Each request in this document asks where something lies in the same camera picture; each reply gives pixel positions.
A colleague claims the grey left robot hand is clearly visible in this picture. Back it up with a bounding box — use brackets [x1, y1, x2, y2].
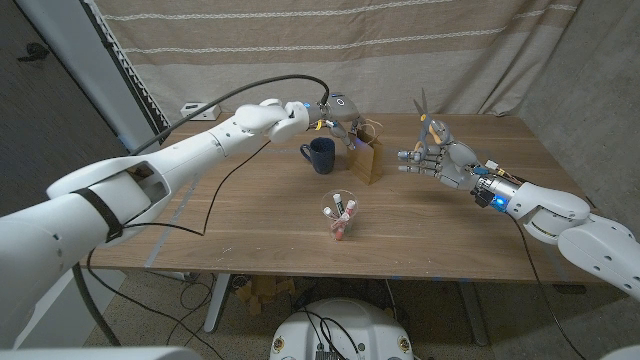
[309, 91, 369, 151]

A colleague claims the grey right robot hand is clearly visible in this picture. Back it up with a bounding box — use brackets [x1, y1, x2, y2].
[397, 139, 524, 214]

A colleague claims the brown paper bag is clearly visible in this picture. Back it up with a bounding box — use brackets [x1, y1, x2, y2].
[345, 117, 385, 187]

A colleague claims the navy blue mug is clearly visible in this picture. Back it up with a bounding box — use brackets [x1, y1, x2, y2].
[299, 136, 337, 176]

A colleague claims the beige striped curtain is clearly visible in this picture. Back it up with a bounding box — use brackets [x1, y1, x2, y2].
[92, 0, 584, 117]

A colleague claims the clear plastic cup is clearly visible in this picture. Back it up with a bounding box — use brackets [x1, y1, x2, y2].
[321, 189, 359, 242]

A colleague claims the white power strip box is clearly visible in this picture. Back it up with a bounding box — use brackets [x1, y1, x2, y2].
[180, 102, 223, 122]

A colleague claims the grey table leg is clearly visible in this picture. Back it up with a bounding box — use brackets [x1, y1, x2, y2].
[458, 281, 489, 347]

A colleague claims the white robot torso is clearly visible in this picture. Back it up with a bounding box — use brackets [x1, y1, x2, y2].
[269, 297, 415, 360]

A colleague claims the pile of wooden blocks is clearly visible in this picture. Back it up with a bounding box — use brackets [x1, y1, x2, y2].
[234, 276, 297, 316]

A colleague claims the white table leg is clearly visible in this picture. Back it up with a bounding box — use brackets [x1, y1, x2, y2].
[203, 273, 232, 335]

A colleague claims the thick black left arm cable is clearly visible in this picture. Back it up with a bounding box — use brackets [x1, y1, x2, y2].
[72, 73, 331, 347]

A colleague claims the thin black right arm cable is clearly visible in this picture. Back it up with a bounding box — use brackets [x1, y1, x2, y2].
[508, 213, 587, 360]

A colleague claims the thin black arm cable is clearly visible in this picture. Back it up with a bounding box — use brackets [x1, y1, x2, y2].
[508, 213, 587, 360]
[85, 139, 272, 360]

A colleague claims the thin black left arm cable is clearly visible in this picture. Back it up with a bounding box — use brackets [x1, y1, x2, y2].
[85, 139, 272, 360]

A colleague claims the black torso cable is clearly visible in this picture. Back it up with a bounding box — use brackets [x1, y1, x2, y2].
[298, 309, 362, 360]

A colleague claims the white door frame post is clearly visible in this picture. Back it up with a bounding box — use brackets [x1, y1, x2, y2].
[14, 0, 161, 154]

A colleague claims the black door handle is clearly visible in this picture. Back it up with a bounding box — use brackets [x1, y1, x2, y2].
[16, 42, 50, 64]

